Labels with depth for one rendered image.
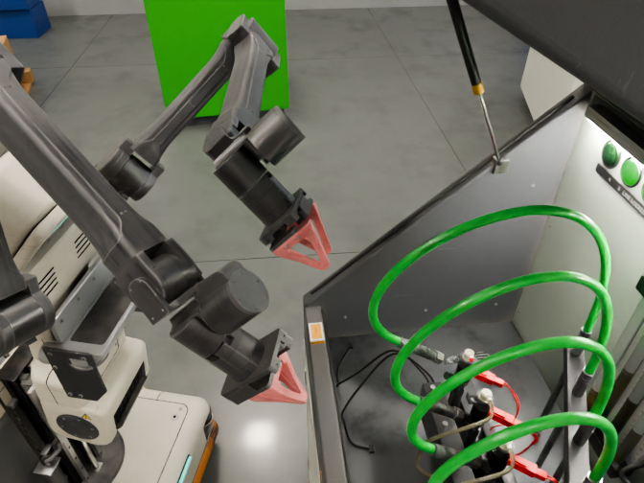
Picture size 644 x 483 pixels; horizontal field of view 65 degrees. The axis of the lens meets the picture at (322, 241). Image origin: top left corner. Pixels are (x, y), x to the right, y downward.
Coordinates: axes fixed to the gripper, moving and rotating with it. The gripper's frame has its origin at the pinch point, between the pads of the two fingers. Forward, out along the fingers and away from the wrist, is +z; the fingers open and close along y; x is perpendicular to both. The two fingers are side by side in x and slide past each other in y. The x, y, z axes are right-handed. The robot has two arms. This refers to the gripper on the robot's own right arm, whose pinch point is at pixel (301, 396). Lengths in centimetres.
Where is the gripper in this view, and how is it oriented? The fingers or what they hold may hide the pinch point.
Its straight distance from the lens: 71.8
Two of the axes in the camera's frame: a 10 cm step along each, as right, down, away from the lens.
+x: 1.3, -6.2, 7.7
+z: 7.1, 6.0, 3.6
